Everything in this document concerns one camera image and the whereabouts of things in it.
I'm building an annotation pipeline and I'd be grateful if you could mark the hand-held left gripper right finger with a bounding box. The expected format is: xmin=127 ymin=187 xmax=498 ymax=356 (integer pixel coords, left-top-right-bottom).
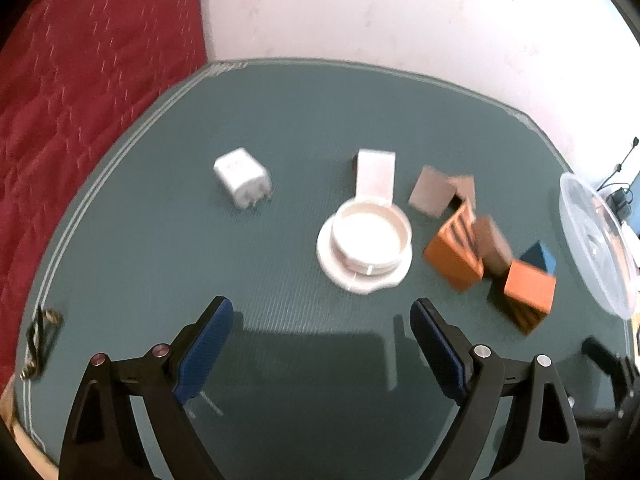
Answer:
xmin=410 ymin=298 xmax=585 ymax=480

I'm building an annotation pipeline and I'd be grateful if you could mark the red quilted bedspread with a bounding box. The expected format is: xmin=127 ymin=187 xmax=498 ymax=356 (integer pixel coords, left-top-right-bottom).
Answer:
xmin=0 ymin=0 xmax=215 ymax=391

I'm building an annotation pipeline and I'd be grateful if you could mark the orange black-striped block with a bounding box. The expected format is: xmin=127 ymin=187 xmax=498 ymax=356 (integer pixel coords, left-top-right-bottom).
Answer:
xmin=487 ymin=260 xmax=557 ymax=336
xmin=423 ymin=205 xmax=486 ymax=294

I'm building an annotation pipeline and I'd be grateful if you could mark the metal key clip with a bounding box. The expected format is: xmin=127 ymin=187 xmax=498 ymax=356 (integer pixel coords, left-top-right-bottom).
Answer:
xmin=19 ymin=307 xmax=65 ymax=381

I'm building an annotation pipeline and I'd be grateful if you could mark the white charger plug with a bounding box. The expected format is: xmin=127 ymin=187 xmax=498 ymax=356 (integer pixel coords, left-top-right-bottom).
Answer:
xmin=214 ymin=147 xmax=274 ymax=211

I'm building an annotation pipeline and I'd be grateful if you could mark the blue block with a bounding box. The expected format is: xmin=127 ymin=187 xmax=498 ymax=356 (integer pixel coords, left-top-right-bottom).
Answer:
xmin=519 ymin=241 xmax=557 ymax=277

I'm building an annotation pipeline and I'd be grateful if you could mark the white round cup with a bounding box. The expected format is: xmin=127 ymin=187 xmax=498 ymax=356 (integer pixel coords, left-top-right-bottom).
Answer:
xmin=332 ymin=198 xmax=414 ymax=270

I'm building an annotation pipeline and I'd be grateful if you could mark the black power cable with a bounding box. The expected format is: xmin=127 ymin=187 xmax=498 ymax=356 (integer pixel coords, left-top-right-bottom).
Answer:
xmin=597 ymin=136 xmax=640 ymax=196

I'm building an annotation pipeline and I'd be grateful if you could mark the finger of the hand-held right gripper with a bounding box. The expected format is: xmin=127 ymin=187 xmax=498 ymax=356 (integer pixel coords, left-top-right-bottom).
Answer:
xmin=582 ymin=337 xmax=626 ymax=379

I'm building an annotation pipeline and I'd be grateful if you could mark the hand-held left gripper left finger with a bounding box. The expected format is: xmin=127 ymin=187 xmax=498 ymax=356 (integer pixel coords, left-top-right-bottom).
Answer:
xmin=59 ymin=296 xmax=234 ymax=480

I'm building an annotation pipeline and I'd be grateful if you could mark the clear plastic bowl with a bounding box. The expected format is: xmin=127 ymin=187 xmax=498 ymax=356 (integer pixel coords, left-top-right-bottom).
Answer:
xmin=559 ymin=172 xmax=640 ymax=320

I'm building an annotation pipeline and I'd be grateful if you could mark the green table mat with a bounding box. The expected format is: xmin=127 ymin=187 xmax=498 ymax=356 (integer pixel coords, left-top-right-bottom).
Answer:
xmin=10 ymin=57 xmax=640 ymax=480

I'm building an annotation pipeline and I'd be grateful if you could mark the brown wooden block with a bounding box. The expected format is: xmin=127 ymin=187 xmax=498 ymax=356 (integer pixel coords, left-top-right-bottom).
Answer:
xmin=450 ymin=175 xmax=477 ymax=212
xmin=472 ymin=216 xmax=514 ymax=277
xmin=407 ymin=165 xmax=457 ymax=219

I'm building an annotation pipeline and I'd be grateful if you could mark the white block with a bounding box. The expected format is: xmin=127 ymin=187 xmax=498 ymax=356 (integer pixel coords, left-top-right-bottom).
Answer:
xmin=353 ymin=149 xmax=396 ymax=207

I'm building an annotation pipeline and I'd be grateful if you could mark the white round dish with lid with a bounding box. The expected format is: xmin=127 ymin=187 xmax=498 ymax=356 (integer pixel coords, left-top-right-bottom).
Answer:
xmin=316 ymin=217 xmax=415 ymax=292

